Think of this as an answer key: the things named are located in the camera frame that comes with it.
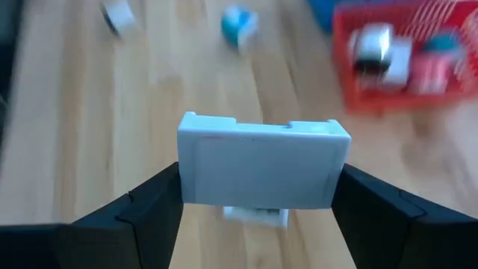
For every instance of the teal white USB wall charger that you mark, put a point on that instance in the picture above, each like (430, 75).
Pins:
(442, 43)
(235, 22)

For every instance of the blue plastic slotted basket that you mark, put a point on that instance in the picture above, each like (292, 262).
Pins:
(321, 15)

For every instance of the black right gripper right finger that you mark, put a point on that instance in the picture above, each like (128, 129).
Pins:
(392, 231)

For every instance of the pink white USB wall charger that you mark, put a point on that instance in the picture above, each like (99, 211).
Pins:
(429, 73)

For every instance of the white cube wall charger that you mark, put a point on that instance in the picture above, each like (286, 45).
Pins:
(399, 63)

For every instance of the white black-faced wall charger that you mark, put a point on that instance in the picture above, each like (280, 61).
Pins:
(121, 15)
(373, 41)

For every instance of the white rectangular plastic box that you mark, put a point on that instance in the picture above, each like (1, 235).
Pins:
(254, 217)
(261, 168)

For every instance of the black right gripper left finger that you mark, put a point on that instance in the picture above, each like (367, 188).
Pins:
(130, 231)

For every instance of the red plastic slotted basket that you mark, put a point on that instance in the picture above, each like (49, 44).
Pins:
(343, 56)

